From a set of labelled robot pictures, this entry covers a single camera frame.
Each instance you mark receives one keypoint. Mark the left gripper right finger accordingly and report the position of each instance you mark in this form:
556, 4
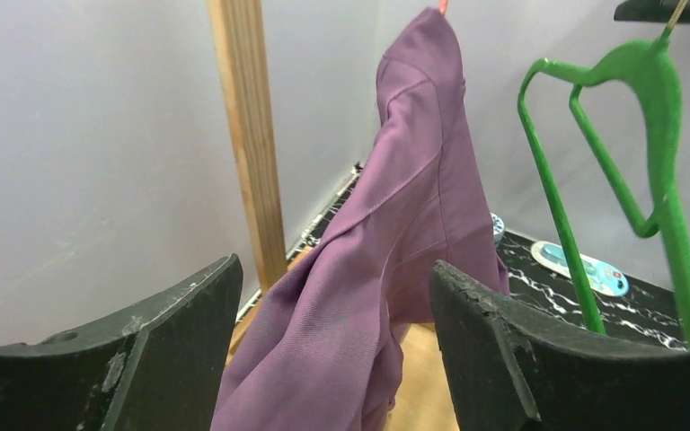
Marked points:
512, 367

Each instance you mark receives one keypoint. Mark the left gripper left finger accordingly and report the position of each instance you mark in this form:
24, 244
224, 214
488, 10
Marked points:
155, 365

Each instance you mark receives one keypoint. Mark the purple garment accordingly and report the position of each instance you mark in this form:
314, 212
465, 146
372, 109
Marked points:
323, 350

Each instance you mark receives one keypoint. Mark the green hanger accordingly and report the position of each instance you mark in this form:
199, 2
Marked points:
646, 68

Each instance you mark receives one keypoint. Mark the round blue white tin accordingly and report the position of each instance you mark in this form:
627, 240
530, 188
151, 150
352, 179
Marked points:
498, 228

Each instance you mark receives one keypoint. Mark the wooden clothes rack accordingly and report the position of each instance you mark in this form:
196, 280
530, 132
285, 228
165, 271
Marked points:
241, 49

